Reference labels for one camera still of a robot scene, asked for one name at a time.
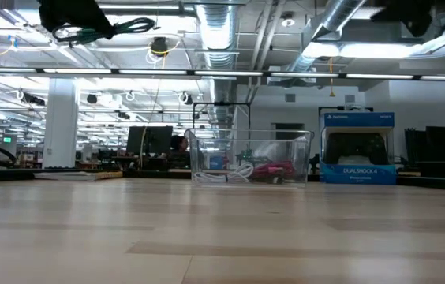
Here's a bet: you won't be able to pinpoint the teal braided USB-C cable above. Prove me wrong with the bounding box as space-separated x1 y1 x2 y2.
51 17 156 45

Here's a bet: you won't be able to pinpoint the pink braided USB-C cable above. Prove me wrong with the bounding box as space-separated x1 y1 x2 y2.
252 159 297 185

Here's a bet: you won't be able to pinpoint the white USB-C cable bundle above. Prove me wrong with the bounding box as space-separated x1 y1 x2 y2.
193 161 255 185

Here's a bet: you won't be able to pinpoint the white building pillar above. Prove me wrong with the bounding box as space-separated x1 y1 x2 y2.
43 77 80 169

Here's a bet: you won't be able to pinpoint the black computer monitor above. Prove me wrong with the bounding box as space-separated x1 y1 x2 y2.
126 125 174 155

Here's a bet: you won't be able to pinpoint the black monitors on desk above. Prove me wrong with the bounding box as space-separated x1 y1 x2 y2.
403 125 445 163

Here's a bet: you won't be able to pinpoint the person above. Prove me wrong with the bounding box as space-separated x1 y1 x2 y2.
170 135 190 169

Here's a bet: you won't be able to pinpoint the flat tan board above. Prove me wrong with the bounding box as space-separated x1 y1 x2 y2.
32 170 124 181

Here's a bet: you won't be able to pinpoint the clear plastic bin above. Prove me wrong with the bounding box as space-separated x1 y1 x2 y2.
185 128 314 187

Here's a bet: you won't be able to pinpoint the blue DualShock 4 box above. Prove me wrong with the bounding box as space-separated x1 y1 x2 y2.
319 112 398 185

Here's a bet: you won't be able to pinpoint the black ceiling cord reel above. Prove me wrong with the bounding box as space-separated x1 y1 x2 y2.
150 36 170 58

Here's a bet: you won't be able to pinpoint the silver slanted ceiling duct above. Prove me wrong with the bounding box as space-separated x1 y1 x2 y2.
289 0 368 72

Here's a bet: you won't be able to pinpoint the silver ribbed ceiling duct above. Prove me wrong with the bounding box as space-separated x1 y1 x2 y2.
195 3 239 127

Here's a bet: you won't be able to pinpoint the long ceiling light rail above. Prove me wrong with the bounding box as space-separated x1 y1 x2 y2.
0 66 445 82

